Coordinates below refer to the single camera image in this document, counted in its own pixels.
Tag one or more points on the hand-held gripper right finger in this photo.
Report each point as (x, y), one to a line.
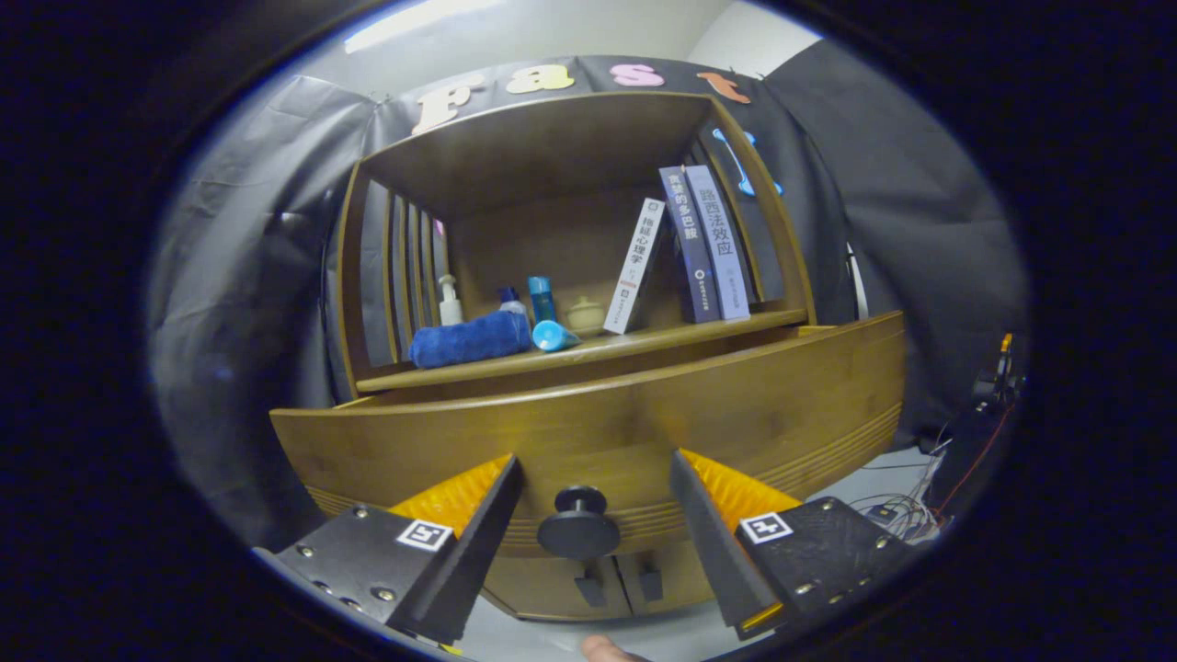
(713, 533)

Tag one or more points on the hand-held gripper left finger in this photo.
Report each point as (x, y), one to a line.
(478, 542)

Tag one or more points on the blue squeeze tube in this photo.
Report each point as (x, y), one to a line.
(552, 336)

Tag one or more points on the wooden cabinet door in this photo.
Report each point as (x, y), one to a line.
(533, 588)
(680, 579)

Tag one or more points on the wooden countertop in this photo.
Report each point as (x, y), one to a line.
(662, 338)

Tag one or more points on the wooden cabinet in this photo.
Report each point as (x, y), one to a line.
(552, 147)

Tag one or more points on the blue rolled towel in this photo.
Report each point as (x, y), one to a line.
(469, 340)

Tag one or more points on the white pump bottle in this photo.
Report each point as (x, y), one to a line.
(450, 311)

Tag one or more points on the white bottle with blue cap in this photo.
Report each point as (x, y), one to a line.
(511, 303)

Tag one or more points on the beige lidded teacup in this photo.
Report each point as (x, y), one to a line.
(585, 315)

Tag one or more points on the clear blue bottle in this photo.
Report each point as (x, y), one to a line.
(542, 299)

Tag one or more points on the white book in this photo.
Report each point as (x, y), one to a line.
(634, 267)

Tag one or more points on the dark blue book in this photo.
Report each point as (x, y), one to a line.
(691, 248)

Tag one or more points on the pale lilac book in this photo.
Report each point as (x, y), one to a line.
(722, 244)

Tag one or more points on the black device with orange part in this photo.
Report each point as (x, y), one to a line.
(998, 377)

